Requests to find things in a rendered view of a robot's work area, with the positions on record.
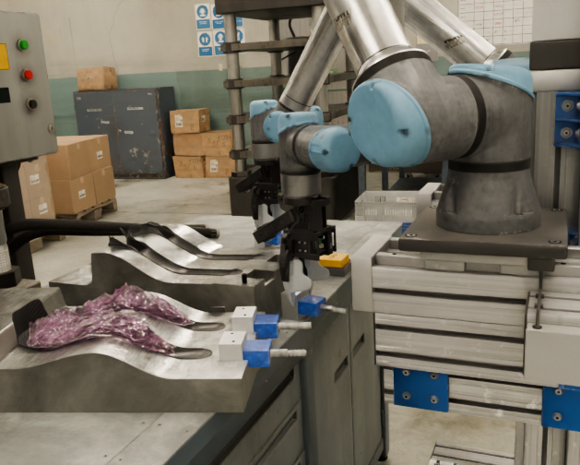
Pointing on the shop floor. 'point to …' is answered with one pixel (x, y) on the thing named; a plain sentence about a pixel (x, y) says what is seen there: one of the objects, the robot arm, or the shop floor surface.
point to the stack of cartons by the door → (199, 146)
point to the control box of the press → (16, 106)
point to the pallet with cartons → (82, 177)
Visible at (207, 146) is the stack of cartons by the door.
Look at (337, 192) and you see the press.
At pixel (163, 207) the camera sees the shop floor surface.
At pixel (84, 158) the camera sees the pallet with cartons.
